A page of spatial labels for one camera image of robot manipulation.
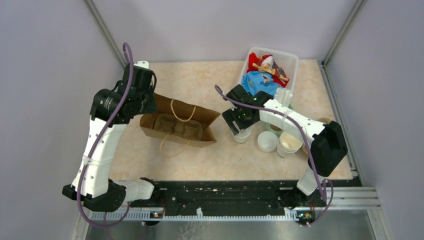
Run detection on brown paper bag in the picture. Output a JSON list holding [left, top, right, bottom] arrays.
[[139, 93, 221, 158]]

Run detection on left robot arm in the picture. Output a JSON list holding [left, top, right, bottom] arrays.
[[62, 60, 161, 212]]

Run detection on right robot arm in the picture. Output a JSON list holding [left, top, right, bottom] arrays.
[[215, 84, 348, 206]]

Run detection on green straw holder cup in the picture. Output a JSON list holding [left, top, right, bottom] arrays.
[[263, 104, 294, 136]]

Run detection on stack of white lids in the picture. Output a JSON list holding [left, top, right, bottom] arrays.
[[257, 131, 279, 153]]

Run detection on blue snack packet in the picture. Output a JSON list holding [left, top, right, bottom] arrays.
[[240, 71, 283, 96]]

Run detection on white plastic basket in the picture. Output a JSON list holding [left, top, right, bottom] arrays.
[[238, 47, 299, 95]]

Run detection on stack of paper cups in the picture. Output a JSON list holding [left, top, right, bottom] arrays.
[[276, 132, 303, 158]]

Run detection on red snack packet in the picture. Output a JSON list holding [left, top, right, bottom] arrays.
[[246, 52, 290, 88]]

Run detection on brown cardboard cup carrier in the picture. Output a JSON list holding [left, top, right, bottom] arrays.
[[300, 117, 333, 157]]

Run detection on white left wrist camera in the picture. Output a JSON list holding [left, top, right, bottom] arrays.
[[134, 60, 150, 69]]

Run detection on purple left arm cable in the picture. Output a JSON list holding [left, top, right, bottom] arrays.
[[76, 42, 135, 240]]

